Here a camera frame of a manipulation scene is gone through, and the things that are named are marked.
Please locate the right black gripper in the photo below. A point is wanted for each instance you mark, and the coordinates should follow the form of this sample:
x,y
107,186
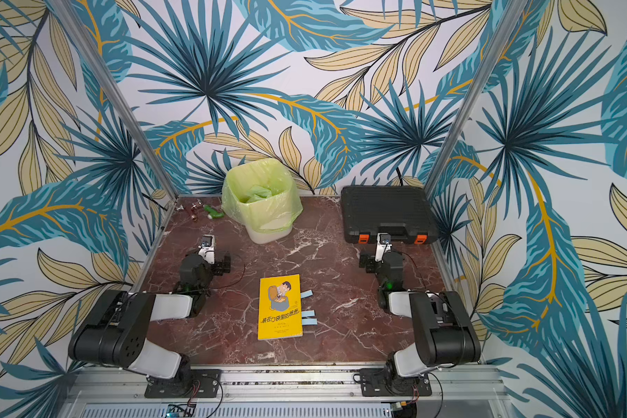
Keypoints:
x,y
368,262

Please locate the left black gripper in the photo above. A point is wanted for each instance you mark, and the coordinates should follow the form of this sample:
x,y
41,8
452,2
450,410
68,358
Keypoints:
x,y
219,269

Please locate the yellow cover book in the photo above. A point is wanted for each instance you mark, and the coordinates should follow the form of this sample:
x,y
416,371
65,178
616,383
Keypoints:
x,y
280,310

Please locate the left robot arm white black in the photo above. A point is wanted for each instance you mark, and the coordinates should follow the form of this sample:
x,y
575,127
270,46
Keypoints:
x,y
114,333

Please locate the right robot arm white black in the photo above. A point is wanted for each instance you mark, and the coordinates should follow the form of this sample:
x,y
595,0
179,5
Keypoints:
x,y
443,332

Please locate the green small bottle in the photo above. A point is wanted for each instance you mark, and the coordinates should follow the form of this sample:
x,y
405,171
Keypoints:
x,y
213,213

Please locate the black plastic tool case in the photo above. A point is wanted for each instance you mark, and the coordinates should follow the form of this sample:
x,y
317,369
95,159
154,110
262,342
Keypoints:
x,y
403,212

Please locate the white bin green bag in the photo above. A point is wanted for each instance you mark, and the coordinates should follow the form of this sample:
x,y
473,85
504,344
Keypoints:
x,y
263,197

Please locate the green circuit board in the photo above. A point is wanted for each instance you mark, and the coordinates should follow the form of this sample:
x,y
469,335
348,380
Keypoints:
x,y
179,411

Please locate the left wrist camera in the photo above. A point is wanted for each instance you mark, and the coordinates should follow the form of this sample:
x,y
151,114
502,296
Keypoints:
x,y
207,249

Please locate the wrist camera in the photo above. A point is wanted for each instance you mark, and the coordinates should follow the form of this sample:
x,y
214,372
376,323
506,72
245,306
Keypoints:
x,y
383,246
207,249

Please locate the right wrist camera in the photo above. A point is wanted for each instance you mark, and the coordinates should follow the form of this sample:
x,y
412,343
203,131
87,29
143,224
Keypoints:
x,y
383,246

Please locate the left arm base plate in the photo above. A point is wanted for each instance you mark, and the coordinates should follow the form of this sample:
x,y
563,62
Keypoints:
x,y
195,383

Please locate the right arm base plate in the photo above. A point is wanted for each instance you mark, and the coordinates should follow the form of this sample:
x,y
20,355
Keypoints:
x,y
383,383

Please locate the aluminium front rail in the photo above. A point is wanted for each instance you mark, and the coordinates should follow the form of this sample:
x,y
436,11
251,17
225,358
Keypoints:
x,y
325,390

